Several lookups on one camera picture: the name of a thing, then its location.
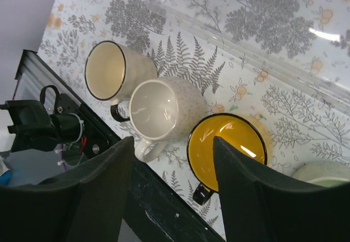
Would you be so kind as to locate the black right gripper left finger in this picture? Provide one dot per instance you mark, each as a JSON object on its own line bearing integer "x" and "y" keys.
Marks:
{"x": 86, "y": 203}

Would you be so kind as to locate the white speckled mug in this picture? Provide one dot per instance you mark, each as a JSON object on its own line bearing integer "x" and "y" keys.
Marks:
{"x": 164, "y": 111}

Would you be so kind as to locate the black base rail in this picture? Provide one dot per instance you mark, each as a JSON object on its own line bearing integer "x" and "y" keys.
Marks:
{"x": 152, "y": 210}

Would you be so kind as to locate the yellow mug black handle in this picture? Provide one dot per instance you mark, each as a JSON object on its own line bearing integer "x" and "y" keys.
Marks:
{"x": 241, "y": 133}

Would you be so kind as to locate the light green mug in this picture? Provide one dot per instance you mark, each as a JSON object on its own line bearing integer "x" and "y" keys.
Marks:
{"x": 324, "y": 173}

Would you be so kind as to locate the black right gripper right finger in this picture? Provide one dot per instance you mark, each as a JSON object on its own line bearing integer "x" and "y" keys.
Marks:
{"x": 261, "y": 204}

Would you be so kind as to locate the clear plastic tray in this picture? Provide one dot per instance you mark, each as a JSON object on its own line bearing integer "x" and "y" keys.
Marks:
{"x": 331, "y": 93}

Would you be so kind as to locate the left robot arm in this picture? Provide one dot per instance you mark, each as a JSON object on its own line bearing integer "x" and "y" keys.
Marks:
{"x": 25, "y": 124}

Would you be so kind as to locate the cream beige mug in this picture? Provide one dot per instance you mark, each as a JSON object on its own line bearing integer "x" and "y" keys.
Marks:
{"x": 113, "y": 71}

